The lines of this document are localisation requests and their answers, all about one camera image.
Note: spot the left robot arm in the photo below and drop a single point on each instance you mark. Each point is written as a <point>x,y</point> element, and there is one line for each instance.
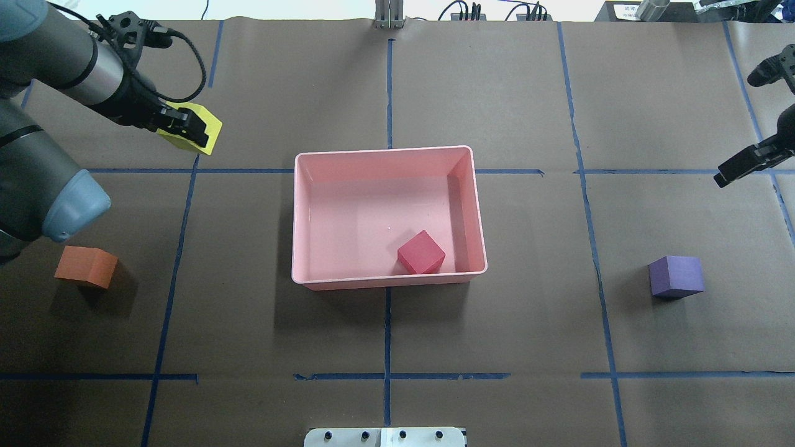
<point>58,64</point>

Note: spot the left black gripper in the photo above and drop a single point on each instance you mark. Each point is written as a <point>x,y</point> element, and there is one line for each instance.
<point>131,100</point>

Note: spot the black box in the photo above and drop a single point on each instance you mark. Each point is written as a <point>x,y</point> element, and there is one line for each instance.
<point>623,11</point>

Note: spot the red block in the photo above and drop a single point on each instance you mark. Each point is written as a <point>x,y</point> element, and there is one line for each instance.
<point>421,254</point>

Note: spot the pink bin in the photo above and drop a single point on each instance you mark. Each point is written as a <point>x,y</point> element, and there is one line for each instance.
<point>353,210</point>

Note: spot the aluminium frame post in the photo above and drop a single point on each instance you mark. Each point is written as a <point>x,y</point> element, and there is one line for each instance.
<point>389,14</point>

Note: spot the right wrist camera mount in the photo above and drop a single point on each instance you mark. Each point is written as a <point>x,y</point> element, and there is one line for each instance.
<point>775,68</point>

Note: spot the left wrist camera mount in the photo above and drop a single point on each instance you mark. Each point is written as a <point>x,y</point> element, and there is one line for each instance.
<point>129,31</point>

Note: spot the purple block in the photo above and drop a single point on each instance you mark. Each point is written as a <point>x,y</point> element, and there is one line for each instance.
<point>675,277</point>

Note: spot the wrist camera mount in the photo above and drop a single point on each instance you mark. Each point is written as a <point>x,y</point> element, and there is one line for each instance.
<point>775,68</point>
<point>129,31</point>

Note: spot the yellow block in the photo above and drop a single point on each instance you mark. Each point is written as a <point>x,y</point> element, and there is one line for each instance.
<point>189,127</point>

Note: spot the orange block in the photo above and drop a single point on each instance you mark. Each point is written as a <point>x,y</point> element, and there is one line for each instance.
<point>86,266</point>

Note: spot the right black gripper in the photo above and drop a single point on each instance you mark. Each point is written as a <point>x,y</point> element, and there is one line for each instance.
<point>763,153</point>

